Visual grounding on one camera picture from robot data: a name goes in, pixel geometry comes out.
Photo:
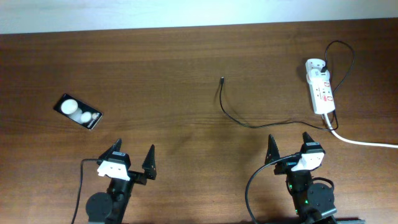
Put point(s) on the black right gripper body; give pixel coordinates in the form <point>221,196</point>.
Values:
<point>298,181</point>

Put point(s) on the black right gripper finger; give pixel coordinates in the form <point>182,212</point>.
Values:
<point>272,155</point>
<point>307,139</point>

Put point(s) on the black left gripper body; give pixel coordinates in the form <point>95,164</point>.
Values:
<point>122,188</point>

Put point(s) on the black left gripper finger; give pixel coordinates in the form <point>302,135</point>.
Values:
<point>114,148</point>
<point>149,164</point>

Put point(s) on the black smartphone with bubble wallpaper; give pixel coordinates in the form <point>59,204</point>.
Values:
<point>78,111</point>

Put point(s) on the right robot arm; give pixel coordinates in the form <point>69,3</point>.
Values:
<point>313,197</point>

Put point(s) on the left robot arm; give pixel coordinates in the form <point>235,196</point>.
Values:
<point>110,206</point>

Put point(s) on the white USB charger adapter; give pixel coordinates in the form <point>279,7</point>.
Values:
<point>314,68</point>

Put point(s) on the white power strip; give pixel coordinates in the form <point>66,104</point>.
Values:
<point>321,92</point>

